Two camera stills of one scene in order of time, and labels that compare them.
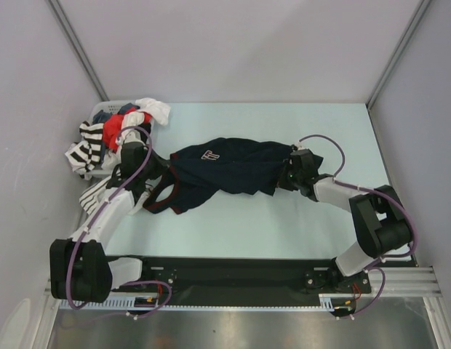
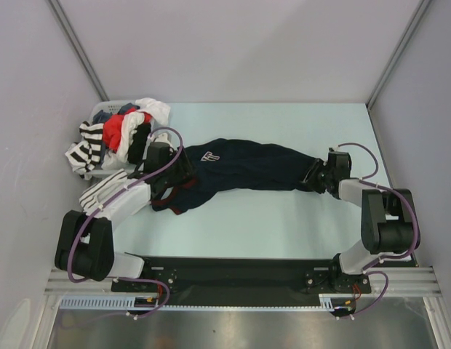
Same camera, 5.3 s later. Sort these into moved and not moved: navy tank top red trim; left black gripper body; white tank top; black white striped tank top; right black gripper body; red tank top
Moved: left black gripper body; right black gripper body
Not moved: red tank top; white tank top; black white striped tank top; navy tank top red trim
